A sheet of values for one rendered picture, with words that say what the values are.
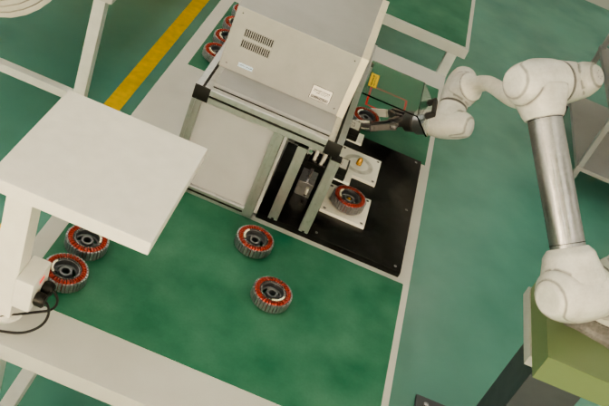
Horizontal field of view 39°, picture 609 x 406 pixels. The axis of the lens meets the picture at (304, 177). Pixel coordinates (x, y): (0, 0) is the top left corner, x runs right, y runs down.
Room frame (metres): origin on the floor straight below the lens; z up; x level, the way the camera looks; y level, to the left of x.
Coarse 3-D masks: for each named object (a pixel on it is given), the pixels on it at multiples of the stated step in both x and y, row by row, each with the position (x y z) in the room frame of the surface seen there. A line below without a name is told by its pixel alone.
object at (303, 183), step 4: (304, 168) 2.26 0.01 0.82; (304, 172) 2.24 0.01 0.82; (308, 172) 2.24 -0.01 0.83; (300, 176) 2.23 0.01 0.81; (304, 176) 2.22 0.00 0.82; (312, 176) 2.23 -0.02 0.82; (316, 176) 2.24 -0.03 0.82; (300, 180) 2.19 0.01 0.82; (304, 180) 2.20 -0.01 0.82; (312, 180) 2.21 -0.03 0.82; (296, 184) 2.23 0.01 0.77; (300, 184) 2.19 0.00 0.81; (304, 184) 2.19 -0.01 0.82; (308, 184) 2.19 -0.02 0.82; (312, 184) 2.19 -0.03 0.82; (296, 188) 2.19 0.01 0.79; (300, 188) 2.19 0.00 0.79; (304, 188) 2.19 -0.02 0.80; (312, 188) 2.19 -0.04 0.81; (296, 192) 2.19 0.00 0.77; (300, 192) 2.19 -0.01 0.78; (308, 192) 2.19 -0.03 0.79; (304, 196) 2.19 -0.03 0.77; (308, 196) 2.19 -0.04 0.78
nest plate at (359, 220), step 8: (328, 192) 2.25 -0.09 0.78; (328, 200) 2.21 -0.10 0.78; (368, 200) 2.30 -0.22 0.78; (320, 208) 2.15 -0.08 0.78; (328, 208) 2.17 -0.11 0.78; (336, 208) 2.19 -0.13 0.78; (368, 208) 2.26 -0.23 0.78; (336, 216) 2.15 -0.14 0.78; (344, 216) 2.17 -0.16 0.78; (352, 216) 2.18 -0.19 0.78; (360, 216) 2.20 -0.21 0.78; (352, 224) 2.16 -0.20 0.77; (360, 224) 2.16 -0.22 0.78
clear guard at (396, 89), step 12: (372, 60) 2.67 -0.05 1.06; (384, 72) 2.62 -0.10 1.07; (396, 72) 2.65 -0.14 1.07; (384, 84) 2.54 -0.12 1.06; (396, 84) 2.57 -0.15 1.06; (408, 84) 2.61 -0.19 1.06; (420, 84) 2.65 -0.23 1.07; (372, 96) 2.43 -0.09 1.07; (384, 96) 2.47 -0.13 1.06; (396, 96) 2.50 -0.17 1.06; (408, 96) 2.53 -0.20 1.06; (420, 96) 2.57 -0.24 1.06; (396, 108) 2.43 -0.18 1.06; (408, 108) 2.46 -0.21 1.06; (420, 108) 2.50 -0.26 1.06; (420, 120) 2.45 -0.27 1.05
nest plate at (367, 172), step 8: (344, 152) 2.50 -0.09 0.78; (352, 152) 2.52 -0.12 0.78; (360, 152) 2.54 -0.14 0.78; (352, 160) 2.48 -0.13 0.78; (368, 160) 2.52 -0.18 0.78; (376, 160) 2.54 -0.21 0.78; (352, 168) 2.43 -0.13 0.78; (360, 168) 2.45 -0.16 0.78; (368, 168) 2.48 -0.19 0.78; (376, 168) 2.50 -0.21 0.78; (352, 176) 2.40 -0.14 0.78; (360, 176) 2.41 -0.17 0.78; (368, 176) 2.43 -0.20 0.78; (376, 176) 2.45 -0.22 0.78; (368, 184) 2.40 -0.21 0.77
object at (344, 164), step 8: (304, 160) 2.19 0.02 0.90; (312, 160) 2.20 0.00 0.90; (320, 160) 2.22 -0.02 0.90; (328, 160) 2.24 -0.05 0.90; (344, 160) 2.24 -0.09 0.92; (312, 168) 2.19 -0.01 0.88; (320, 168) 2.19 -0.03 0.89; (344, 168) 2.21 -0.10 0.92; (336, 176) 2.19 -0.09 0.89; (344, 176) 2.20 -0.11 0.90
